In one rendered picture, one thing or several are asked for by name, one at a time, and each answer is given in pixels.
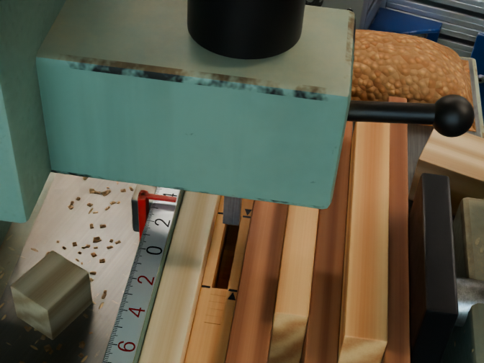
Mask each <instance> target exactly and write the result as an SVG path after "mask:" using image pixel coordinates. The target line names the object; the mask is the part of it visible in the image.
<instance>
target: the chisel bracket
mask: <svg viewBox="0 0 484 363"><path fill-rule="evenodd" d="M355 32H356V17H355V14H354V13H353V12H352V11H349V10H345V9H334V8H328V7H321V6H310V5H305V11H304V17H303V24H302V34H301V36H300V39H299V40H298V42H297V43H296V44H295V45H294V46H293V47H292V48H290V49H289V50H288V51H286V52H284V53H282V54H279V55H276V56H273V57H269V58H262V59H251V60H246V59H236V58H229V57H225V56H222V55H218V54H216V53H213V52H210V51H209V50H206V49H205V48H203V47H202V46H200V45H199V44H197V43H196V42H195V41H194V40H193V39H192V37H191V35H190V34H189V31H188V29H187V0H66V2H65V4H64V5H63V7H62V9H61V10H60V12H59V14H58V16H57V17H56V19H55V21H54V23H53V25H52V27H51V28H50V30H49V32H48V34H47V35H46V37H45V39H44V40H43V42H42V45H41V46H40V48H39V50H38V52H37V55H36V67H37V77H38V82H39V87H40V96H41V102H42V111H43V116H44V121H45V131H46V136H47V141H48V150H49V156H50V165H51V172H53V173H59V174H69V175H74V176H85V177H90V178H95V179H106V180H111V181H117V182H127V183H132V184H142V185H148V186H154V187H163V188H169V189H179V190H185V191H190V192H201V193H206V194H216V195H222V196H227V197H237V198H243V199H248V200H258V201H264V202H274V203H279V204H286V205H295V206H301V207H311V208H316V209H327V208H328V206H329V205H330V204H331V203H332V199H333V191H334V187H335V183H336V175H337V171H338V167H339V160H340V155H341V149H342V144H343V140H344V133H345V129H346V121H347V117H348V113H349V105H350V101H351V85H352V74H353V64H354V43H355Z"/></svg>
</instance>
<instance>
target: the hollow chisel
mask: <svg viewBox="0 0 484 363"><path fill-rule="evenodd" d="M241 205H242V198H237V197H227V196H224V204H223V224H228V225H239V222H240V218H241Z"/></svg>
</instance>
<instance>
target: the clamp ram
mask: <svg viewBox="0 0 484 363"><path fill-rule="evenodd" d="M408 229H409V282H410V336H411V363H440V361H441V359H442V356H443V353H444V350H445V349H446V346H447V343H448V340H449V337H450V336H451V333H452V330H453V328H454V326H459V327H463V326H464V324H465V321H466V320H467V314H468V312H469V310H470V308H471V306H472V305H474V304H476V303H483V304H484V281H483V280H476V279H470V278H465V277H457V275H456V265H455V254H454V234H453V222H452V202H451V191H450V180H449V177H448V176H444V175H438V174H427V173H422V175H421V177H420V179H419V183H418V187H417V190H416V194H415V197H414V200H413V204H412V208H411V212H410V215H409V218H408Z"/></svg>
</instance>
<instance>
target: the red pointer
mask: <svg viewBox="0 0 484 363"><path fill-rule="evenodd" d="M149 199H150V200H160V201H166V202H176V197H170V196H165V195H159V194H149V193H148V191H146V190H141V191H140V192H139V194H138V220H139V236H140V239H141V236H142V234H143V229H144V227H145V223H146V220H147V217H148V213H149Z"/></svg>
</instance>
